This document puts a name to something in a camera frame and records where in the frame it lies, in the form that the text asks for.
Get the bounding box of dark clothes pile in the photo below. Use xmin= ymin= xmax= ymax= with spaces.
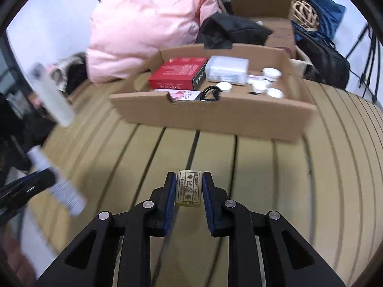
xmin=46 ymin=52 xmax=89 ymax=94

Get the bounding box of red box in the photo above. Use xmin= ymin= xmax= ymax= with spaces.
xmin=148 ymin=57 xmax=209 ymax=91

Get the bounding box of white spray bottle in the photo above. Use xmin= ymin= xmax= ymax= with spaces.
xmin=26 ymin=146 xmax=88 ymax=216

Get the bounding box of blue bag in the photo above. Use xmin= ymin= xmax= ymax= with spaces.
xmin=292 ymin=0 xmax=348 ymax=41

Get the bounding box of tall cardboard box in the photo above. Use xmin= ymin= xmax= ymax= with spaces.
xmin=217 ymin=0 xmax=297 ymax=59

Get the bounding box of beige tote bag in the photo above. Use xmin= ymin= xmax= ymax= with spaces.
xmin=289 ymin=48 xmax=315 ymax=78

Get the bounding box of black cable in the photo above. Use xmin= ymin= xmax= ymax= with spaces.
xmin=200 ymin=86 xmax=222 ymax=102

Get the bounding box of black backpack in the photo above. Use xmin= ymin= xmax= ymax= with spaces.
xmin=295 ymin=21 xmax=350 ymax=90

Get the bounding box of white thermos bottle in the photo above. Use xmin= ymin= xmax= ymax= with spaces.
xmin=28 ymin=62 xmax=75 ymax=127

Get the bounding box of black tripod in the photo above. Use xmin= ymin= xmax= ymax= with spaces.
xmin=344 ymin=22 xmax=380 ymax=105

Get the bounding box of eraser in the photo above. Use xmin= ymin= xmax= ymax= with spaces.
xmin=175 ymin=170 xmax=204 ymax=208

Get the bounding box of low cardboard box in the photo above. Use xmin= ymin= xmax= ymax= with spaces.
xmin=109 ymin=43 xmax=318 ymax=143

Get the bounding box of pink card holder book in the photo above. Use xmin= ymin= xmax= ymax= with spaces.
xmin=154 ymin=89 xmax=202 ymax=101

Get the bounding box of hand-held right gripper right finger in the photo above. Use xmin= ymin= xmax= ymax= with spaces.
xmin=202 ymin=171 xmax=346 ymax=287

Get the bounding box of black cloth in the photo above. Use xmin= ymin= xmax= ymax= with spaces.
xmin=195 ymin=12 xmax=273 ymax=50

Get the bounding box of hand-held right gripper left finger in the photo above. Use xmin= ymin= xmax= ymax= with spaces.
xmin=34 ymin=171 xmax=178 ymax=287

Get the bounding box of wicker basket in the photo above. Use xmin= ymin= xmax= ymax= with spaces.
xmin=292 ymin=0 xmax=321 ymax=30

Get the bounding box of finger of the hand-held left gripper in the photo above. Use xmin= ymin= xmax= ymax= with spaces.
xmin=0 ymin=168 xmax=58 ymax=225

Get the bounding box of clear plastic box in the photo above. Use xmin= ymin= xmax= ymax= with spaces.
xmin=205 ymin=55 xmax=249 ymax=86

